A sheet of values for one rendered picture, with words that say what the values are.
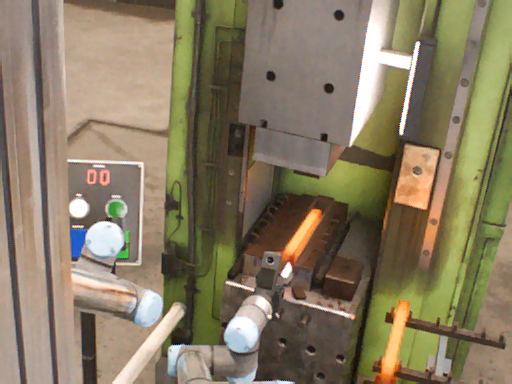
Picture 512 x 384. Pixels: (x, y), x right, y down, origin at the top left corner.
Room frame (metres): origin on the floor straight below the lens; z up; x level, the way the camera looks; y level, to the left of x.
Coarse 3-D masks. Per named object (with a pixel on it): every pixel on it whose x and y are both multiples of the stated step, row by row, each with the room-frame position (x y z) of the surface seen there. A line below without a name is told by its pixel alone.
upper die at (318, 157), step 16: (256, 128) 1.84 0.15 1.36; (256, 144) 1.84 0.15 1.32; (272, 144) 1.83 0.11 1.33; (288, 144) 1.82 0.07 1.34; (304, 144) 1.82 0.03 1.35; (320, 144) 1.81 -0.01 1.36; (336, 144) 1.87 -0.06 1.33; (256, 160) 1.84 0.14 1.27; (272, 160) 1.83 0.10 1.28; (288, 160) 1.82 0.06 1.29; (304, 160) 1.81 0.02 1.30; (320, 160) 1.81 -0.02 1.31; (336, 160) 1.90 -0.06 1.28
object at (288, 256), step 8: (312, 208) 2.12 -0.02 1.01; (312, 216) 2.06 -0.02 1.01; (304, 224) 2.01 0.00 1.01; (312, 224) 2.02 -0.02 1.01; (304, 232) 1.96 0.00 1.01; (296, 240) 1.91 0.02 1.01; (304, 240) 1.94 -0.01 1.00; (288, 248) 1.86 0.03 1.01; (296, 248) 1.86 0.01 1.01; (288, 256) 1.80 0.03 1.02; (280, 264) 1.76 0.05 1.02; (280, 272) 1.72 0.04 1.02
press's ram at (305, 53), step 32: (256, 0) 1.85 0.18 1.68; (288, 0) 1.83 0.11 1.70; (320, 0) 1.82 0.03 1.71; (352, 0) 1.80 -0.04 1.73; (384, 0) 1.94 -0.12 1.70; (256, 32) 1.85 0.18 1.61; (288, 32) 1.83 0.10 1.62; (320, 32) 1.81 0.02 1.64; (352, 32) 1.80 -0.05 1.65; (384, 32) 2.02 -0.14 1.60; (256, 64) 1.85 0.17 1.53; (288, 64) 1.83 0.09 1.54; (320, 64) 1.81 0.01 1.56; (352, 64) 1.80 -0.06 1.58; (384, 64) 2.11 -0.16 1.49; (256, 96) 1.85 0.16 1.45; (288, 96) 1.83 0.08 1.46; (320, 96) 1.81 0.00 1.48; (352, 96) 1.79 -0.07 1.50; (288, 128) 1.83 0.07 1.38; (320, 128) 1.81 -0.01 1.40; (352, 128) 1.79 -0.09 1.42
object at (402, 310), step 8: (400, 304) 1.68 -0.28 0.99; (408, 304) 1.69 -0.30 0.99; (400, 312) 1.65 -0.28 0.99; (400, 320) 1.61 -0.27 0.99; (392, 328) 1.57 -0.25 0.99; (400, 328) 1.58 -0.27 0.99; (392, 336) 1.54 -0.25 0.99; (400, 336) 1.54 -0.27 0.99; (392, 344) 1.51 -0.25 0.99; (392, 352) 1.48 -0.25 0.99; (384, 360) 1.44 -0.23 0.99; (392, 360) 1.45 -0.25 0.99; (384, 368) 1.41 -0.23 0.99; (392, 368) 1.42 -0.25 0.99; (376, 376) 1.38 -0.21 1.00; (384, 376) 1.37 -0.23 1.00; (392, 376) 1.38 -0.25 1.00
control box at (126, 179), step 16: (80, 160) 1.85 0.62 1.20; (96, 160) 1.86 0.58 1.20; (80, 176) 1.83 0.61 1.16; (96, 176) 1.84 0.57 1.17; (112, 176) 1.85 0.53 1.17; (128, 176) 1.86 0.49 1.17; (80, 192) 1.81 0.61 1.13; (96, 192) 1.82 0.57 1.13; (112, 192) 1.83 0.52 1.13; (128, 192) 1.84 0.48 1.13; (96, 208) 1.80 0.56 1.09; (128, 208) 1.82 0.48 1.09; (80, 224) 1.77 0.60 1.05; (128, 224) 1.80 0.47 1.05
